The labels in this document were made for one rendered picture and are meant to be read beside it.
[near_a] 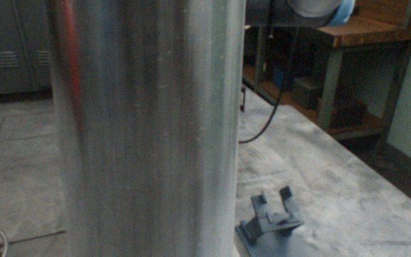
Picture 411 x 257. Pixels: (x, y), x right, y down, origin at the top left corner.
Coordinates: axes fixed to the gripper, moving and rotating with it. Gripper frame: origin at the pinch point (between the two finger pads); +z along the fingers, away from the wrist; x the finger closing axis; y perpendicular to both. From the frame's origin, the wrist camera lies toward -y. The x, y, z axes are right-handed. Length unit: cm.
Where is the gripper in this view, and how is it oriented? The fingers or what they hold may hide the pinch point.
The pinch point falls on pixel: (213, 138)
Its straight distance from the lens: 76.2
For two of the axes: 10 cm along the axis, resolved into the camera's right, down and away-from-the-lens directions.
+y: 2.9, 4.4, -8.5
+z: 0.0, 8.9, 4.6
